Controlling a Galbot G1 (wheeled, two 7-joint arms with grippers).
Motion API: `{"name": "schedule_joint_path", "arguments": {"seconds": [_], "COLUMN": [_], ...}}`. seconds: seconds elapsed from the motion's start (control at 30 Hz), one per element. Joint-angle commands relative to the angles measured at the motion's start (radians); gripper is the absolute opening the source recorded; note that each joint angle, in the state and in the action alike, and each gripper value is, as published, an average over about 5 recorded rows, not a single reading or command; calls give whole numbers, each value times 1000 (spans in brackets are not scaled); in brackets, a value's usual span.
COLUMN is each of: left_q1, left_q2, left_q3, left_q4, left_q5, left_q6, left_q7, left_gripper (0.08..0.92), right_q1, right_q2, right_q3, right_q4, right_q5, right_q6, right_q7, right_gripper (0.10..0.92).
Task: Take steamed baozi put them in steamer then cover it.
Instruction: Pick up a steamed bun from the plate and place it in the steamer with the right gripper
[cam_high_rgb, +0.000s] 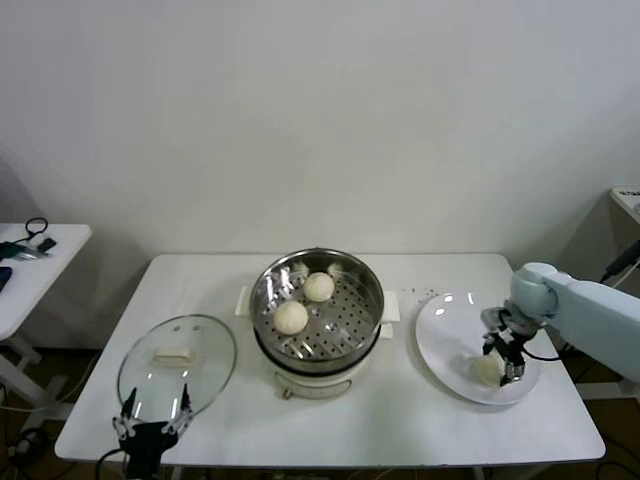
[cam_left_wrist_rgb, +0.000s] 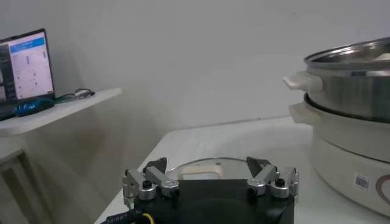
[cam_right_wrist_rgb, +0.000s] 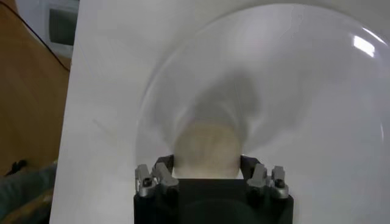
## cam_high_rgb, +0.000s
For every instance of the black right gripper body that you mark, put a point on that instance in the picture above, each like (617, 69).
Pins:
(510, 347)

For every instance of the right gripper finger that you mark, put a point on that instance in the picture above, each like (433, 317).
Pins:
(515, 372)
(489, 345)

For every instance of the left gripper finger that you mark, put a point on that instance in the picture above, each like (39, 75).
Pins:
(186, 411)
(121, 426)

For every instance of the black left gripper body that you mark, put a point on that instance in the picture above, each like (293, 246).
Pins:
(145, 442)

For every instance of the white steamed baozi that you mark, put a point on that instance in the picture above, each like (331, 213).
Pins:
(318, 287)
(487, 371)
(290, 317)

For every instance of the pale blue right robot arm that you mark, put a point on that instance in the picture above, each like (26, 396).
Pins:
(590, 310)

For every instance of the perforated steel steamer basket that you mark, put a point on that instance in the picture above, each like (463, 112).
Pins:
(360, 300)

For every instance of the white round plate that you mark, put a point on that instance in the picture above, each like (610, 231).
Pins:
(440, 340)

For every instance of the cream electric cooker pot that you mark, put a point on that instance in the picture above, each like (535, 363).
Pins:
(320, 375)

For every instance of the beige cabinet with label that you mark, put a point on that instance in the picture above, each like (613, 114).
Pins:
(617, 220)

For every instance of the white side table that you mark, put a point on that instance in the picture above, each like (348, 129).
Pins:
(55, 270)

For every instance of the blue object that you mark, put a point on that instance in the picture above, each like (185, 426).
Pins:
(4, 278)

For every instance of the small black device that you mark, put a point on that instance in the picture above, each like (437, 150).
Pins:
(48, 244)

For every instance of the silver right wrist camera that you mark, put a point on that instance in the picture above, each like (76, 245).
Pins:
(492, 318)

